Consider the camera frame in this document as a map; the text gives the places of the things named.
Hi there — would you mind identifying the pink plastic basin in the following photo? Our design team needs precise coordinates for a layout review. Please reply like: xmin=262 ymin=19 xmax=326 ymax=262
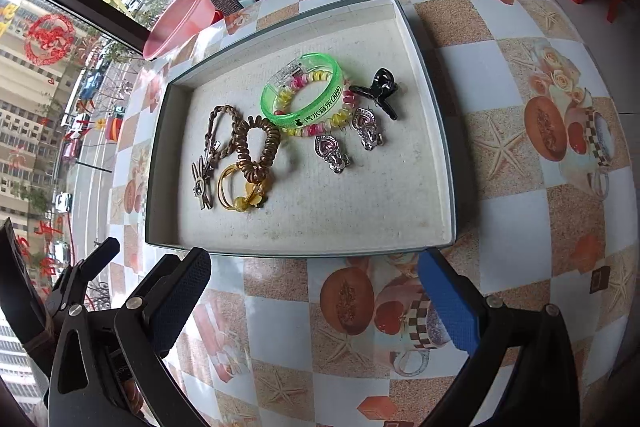
xmin=143 ymin=0 xmax=216 ymax=60

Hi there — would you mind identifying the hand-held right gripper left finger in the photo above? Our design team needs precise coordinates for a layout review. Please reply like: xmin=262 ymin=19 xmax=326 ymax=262
xmin=46 ymin=248 xmax=212 ymax=427

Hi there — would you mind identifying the brown braided bracelet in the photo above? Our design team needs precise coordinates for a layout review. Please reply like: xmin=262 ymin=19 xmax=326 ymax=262
xmin=202 ymin=105 xmax=247 ymax=168

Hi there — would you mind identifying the brown coil hair tie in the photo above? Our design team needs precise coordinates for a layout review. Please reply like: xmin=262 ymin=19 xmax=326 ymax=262
xmin=235 ymin=116 xmax=282 ymax=183

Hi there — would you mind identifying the black claw hair clip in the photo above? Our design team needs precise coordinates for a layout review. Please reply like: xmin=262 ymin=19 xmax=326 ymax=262
xmin=348 ymin=67 xmax=401 ymax=122

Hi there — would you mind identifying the green translucent bangle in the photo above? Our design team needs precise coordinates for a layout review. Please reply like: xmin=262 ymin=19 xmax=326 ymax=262
xmin=260 ymin=53 xmax=346 ymax=134

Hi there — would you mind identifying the silver heart earring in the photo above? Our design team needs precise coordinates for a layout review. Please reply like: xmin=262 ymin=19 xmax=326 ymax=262
xmin=313 ymin=134 xmax=351 ymax=176
xmin=351 ymin=107 xmax=386 ymax=152

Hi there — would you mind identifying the silver metal hair clip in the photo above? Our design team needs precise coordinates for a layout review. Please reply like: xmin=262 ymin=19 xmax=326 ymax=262
xmin=191 ymin=141 xmax=221 ymax=210

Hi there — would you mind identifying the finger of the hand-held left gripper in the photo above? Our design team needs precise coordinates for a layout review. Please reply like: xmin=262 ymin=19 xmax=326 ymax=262
xmin=44 ymin=237 xmax=121 ymax=323

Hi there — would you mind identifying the yellow beaded hair tie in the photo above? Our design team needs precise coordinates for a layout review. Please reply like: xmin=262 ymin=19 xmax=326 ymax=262
xmin=217 ymin=163 xmax=266 ymax=211

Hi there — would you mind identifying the pink yellow spiral hair tie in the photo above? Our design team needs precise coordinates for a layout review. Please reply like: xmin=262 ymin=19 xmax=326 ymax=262
xmin=272 ymin=73 xmax=359 ymax=139

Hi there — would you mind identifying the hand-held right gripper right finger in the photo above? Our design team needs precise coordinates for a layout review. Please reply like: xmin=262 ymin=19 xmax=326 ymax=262
xmin=419 ymin=248 xmax=608 ymax=427

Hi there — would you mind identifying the white shallow tray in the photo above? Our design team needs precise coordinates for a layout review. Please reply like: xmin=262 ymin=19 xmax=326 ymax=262
xmin=144 ymin=0 xmax=459 ymax=258

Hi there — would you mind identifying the red paper-cut window decoration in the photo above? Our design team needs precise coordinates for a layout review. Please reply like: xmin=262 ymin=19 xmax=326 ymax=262
xmin=24 ymin=14 xmax=77 ymax=66

